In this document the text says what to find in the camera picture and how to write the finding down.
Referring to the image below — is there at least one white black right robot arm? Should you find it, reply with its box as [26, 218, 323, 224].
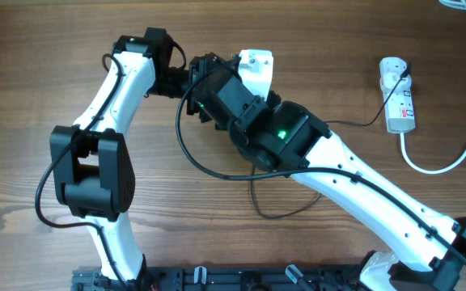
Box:
[191, 71, 466, 290]

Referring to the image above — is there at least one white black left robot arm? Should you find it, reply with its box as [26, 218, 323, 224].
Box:
[35, 27, 197, 290]

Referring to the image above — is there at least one white power strip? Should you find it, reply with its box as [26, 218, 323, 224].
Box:
[379, 57, 416, 133]

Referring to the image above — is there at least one white usb wall adapter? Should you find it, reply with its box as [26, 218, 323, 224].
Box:
[380, 71, 412, 93]

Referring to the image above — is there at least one black usb charger cable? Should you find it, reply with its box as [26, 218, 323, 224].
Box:
[249, 62, 413, 221]

